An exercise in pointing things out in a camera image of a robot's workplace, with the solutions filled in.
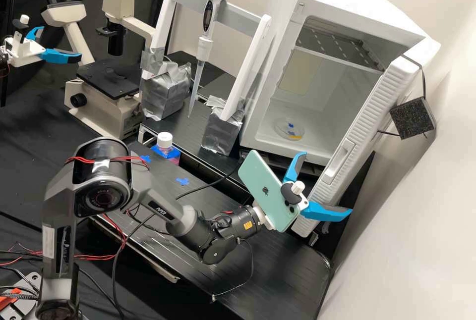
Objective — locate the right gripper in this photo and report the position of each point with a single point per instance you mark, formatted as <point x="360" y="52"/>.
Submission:
<point x="266" y="219"/>

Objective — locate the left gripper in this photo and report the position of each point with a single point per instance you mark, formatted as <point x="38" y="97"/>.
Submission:
<point x="23" y="52"/>

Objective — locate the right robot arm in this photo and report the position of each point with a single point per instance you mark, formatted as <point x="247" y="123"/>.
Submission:
<point x="108" y="182"/>

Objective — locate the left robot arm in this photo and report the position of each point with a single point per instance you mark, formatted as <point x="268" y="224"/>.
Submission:
<point x="2" y="58"/>

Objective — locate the incubator door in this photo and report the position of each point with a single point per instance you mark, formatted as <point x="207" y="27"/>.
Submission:
<point x="364" y="127"/>

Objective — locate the petri dish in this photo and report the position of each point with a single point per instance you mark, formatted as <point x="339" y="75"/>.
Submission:
<point x="290" y="128"/>

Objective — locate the cream microscope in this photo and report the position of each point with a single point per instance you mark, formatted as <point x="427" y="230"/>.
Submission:
<point x="100" y="101"/>

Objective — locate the blue bottle holder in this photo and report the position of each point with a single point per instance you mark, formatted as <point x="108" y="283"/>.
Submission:
<point x="174" y="158"/>

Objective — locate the small bottle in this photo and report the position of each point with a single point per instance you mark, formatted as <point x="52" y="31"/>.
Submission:
<point x="165" y="143"/>

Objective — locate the pipette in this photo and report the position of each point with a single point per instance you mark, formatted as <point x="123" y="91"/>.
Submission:
<point x="208" y="15"/>

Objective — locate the white pipette stand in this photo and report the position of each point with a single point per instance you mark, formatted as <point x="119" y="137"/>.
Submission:
<point x="238" y="19"/>

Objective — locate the white incubator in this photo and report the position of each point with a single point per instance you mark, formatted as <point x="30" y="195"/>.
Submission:
<point x="334" y="4"/>

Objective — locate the right wrist camera phone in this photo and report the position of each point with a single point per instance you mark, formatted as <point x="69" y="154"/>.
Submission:
<point x="264" y="186"/>

